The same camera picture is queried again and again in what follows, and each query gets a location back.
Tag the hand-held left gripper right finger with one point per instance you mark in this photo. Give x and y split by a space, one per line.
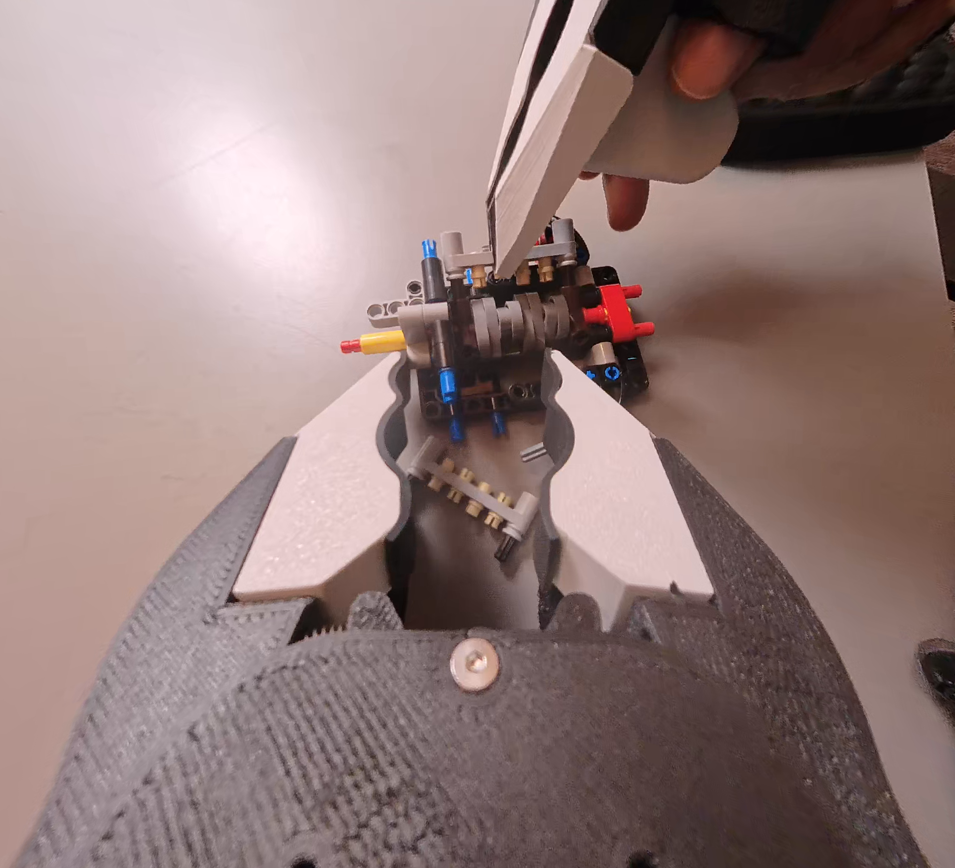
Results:
634 510

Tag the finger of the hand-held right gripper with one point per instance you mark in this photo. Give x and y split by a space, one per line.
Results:
537 10
552 159

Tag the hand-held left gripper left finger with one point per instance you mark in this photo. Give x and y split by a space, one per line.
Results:
321 510

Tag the grey lego beam frame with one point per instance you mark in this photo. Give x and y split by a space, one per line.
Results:
470 489
477 258

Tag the lego car chassis assembly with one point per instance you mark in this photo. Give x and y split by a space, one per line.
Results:
515 323

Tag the person's right hand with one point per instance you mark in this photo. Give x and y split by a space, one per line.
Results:
858 25

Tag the black chair armrest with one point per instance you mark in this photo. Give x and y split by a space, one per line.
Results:
938 670
858 129

